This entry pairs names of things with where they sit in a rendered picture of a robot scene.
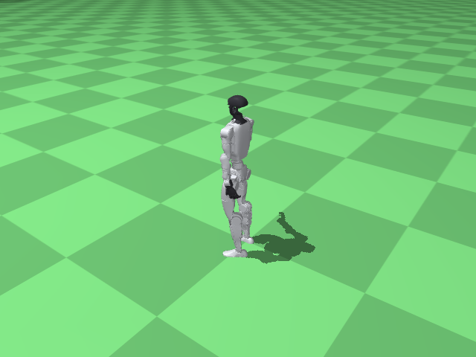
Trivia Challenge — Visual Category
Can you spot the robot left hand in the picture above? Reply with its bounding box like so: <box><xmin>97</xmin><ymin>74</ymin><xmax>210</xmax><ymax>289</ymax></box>
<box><xmin>225</xmin><ymin>179</ymin><xmax>241</xmax><ymax>199</ymax></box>

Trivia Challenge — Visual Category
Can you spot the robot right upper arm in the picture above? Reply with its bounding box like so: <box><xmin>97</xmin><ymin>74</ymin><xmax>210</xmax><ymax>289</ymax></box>
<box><xmin>245</xmin><ymin>117</ymin><xmax>254</xmax><ymax>141</ymax></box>

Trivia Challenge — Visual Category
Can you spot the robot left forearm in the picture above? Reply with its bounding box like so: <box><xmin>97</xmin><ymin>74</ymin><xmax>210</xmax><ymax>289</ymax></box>
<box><xmin>220</xmin><ymin>155</ymin><xmax>232</xmax><ymax>186</ymax></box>

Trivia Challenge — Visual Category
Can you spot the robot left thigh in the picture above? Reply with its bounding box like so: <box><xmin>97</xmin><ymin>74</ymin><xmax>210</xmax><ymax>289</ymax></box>
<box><xmin>221</xmin><ymin>175</ymin><xmax>243</xmax><ymax>223</ymax></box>

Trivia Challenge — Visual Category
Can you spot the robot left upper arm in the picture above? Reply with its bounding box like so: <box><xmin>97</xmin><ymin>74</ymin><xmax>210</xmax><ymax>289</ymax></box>
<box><xmin>220</xmin><ymin>126</ymin><xmax>234</xmax><ymax>161</ymax></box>

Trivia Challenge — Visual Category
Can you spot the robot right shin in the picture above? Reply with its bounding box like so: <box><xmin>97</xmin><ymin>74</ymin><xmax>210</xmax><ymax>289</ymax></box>
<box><xmin>239</xmin><ymin>201</ymin><xmax>252</xmax><ymax>239</ymax></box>

